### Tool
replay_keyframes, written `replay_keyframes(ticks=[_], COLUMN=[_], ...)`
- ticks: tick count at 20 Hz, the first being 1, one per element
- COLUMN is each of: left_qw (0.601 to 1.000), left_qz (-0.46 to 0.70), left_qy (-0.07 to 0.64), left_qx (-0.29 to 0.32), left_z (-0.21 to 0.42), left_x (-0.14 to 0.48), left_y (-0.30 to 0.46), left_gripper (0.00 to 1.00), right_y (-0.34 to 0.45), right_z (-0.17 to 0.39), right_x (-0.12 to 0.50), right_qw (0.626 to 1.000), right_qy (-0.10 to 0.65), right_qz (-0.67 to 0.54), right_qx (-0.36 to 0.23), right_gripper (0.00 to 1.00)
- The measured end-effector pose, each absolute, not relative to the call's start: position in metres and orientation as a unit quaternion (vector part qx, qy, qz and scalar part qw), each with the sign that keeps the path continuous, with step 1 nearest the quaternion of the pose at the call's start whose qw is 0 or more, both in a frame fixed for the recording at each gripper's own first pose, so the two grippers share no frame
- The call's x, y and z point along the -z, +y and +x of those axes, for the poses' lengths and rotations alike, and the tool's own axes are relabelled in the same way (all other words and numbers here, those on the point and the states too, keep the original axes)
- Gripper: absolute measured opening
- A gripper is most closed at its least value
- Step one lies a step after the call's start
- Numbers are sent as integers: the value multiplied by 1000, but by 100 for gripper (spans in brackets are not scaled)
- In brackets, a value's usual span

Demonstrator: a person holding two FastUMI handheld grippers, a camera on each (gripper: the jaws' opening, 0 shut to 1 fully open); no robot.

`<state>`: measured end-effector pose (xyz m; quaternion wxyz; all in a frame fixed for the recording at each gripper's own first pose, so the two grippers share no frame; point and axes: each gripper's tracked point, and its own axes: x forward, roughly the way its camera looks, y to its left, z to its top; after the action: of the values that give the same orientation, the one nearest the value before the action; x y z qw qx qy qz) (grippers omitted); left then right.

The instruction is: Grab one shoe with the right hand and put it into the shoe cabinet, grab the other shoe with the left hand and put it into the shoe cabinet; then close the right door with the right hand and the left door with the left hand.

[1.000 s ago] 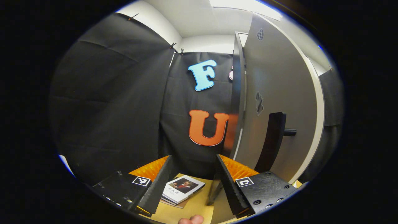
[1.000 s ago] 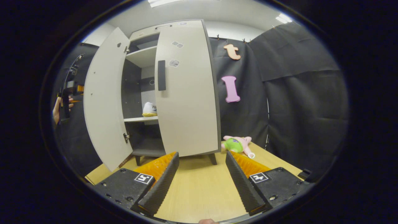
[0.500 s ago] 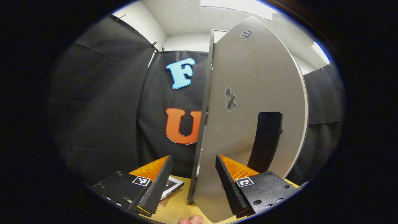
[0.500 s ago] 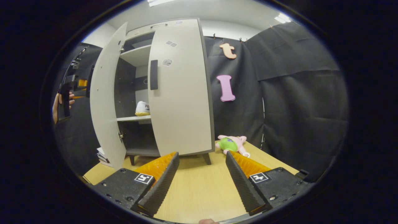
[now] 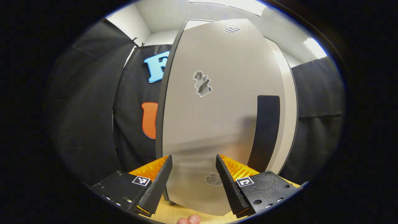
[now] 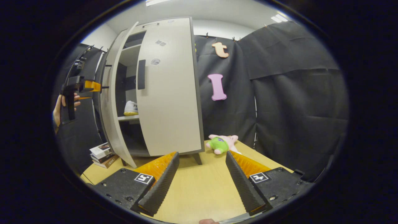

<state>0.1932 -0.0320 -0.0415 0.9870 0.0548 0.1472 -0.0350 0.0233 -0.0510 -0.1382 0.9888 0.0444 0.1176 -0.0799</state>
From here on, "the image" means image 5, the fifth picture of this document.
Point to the large ceiling light panel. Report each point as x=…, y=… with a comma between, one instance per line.
x=242, y=4

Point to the black backdrop cloth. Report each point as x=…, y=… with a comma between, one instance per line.
x=87, y=109

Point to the white cabinet door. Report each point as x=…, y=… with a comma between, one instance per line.
x=217, y=124
x=287, y=93

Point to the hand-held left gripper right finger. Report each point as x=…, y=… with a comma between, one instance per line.
x=231, y=189

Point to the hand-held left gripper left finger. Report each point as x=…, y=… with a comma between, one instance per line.
x=157, y=189

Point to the small ceiling light panel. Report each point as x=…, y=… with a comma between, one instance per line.
x=314, y=48

